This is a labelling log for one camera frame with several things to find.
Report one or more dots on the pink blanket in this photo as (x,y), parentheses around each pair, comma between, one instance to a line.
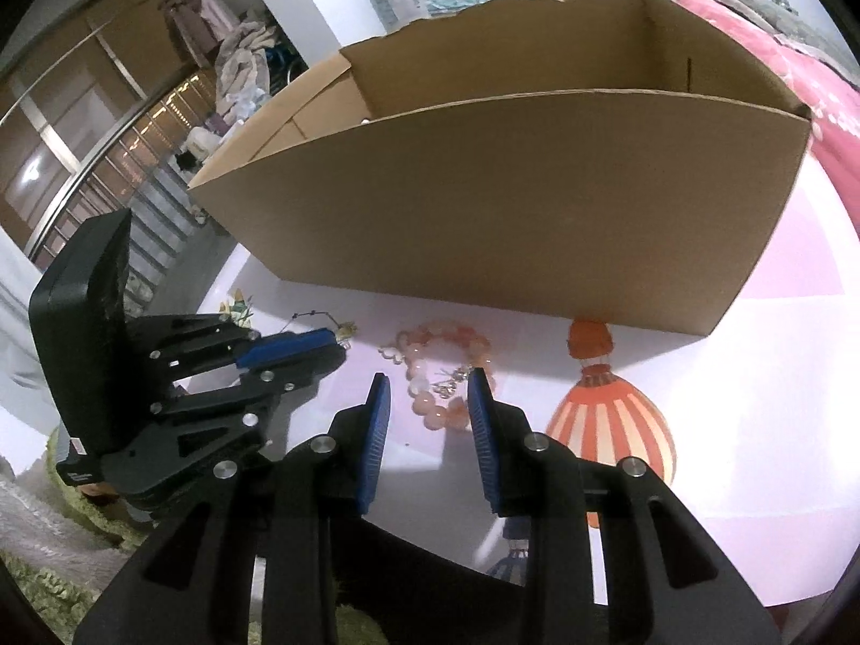
(826,121)

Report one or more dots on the white jug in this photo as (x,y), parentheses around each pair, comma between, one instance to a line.
(201,144)

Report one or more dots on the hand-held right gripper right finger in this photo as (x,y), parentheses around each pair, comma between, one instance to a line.
(485,450)

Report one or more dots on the white green fluffy cloth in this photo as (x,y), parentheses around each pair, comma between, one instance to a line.
(47,551)

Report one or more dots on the hanging pink clothes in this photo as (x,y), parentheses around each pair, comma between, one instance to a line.
(198,20)

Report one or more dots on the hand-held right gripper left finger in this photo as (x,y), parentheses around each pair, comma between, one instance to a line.
(373,450)

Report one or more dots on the metal window railing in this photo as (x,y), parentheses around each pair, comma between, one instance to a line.
(101,175)

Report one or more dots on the silver charm earring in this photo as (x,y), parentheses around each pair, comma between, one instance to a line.
(459,374)
(441,388)

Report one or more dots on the cardboard box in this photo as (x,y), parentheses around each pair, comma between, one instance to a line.
(524,215)

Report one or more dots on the pile of clothes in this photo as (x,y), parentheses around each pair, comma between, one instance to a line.
(252,67)

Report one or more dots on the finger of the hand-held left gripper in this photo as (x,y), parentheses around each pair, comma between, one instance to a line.
(222,426)
(292,347)

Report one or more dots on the grey blanket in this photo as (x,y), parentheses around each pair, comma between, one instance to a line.
(772,20)

